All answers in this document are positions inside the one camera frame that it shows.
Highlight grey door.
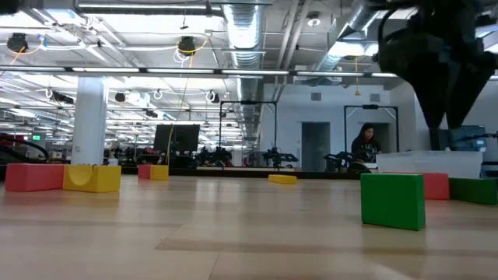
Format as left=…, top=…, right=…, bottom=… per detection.
left=300, top=121, right=331, bottom=173

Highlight clear plastic container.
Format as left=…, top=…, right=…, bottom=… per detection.
left=375, top=150, right=483, bottom=179

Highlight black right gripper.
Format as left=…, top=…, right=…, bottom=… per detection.
left=377, top=0, right=498, bottom=129

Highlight long yellow block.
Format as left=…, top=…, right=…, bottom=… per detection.
left=268, top=173, right=297, bottom=185

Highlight black ceiling cord reel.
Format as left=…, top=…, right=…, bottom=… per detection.
left=6, top=32, right=29, bottom=53
left=177, top=35, right=198, bottom=56

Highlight black equipment box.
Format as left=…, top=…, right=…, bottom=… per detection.
left=429, top=128, right=454, bottom=151

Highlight black station frame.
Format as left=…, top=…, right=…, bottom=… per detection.
left=219, top=100, right=278, bottom=169
left=343, top=103, right=400, bottom=153

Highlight person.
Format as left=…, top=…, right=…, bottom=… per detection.
left=350, top=122, right=383, bottom=163

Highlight white pillar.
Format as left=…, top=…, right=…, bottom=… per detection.
left=71, top=76, right=109, bottom=166

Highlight yellow arch block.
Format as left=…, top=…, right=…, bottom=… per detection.
left=62, top=164, right=122, bottom=194

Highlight green rectangular block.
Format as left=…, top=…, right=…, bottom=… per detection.
left=360, top=173, right=426, bottom=232

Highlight dark desktop monitor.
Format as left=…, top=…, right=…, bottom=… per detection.
left=451, top=124, right=486, bottom=152

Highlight red rectangular block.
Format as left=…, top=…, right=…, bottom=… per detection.
left=4, top=163, right=65, bottom=192
left=422, top=172, right=451, bottom=201

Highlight slanted silver air duct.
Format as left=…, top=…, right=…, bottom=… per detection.
left=317, top=0, right=381, bottom=73

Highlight long thin green block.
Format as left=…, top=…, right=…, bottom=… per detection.
left=448, top=177, right=498, bottom=205

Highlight black background monitor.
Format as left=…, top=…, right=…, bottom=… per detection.
left=153, top=124, right=201, bottom=153

